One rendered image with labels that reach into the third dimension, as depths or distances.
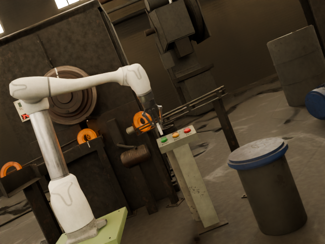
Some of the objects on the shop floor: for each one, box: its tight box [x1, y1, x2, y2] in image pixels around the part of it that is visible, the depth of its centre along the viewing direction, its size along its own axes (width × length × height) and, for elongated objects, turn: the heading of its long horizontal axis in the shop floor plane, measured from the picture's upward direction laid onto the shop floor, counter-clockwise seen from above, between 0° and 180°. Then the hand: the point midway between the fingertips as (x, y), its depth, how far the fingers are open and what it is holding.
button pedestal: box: [157, 125, 229, 235], centre depth 205 cm, size 16×24×62 cm, turn 164°
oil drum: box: [266, 25, 325, 107], centre depth 429 cm, size 59×59×89 cm
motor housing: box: [120, 144, 158, 215], centre depth 266 cm, size 13×22×54 cm, turn 164°
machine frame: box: [0, 0, 180, 233], centre depth 316 cm, size 73×108×176 cm
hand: (159, 129), depth 198 cm, fingers closed
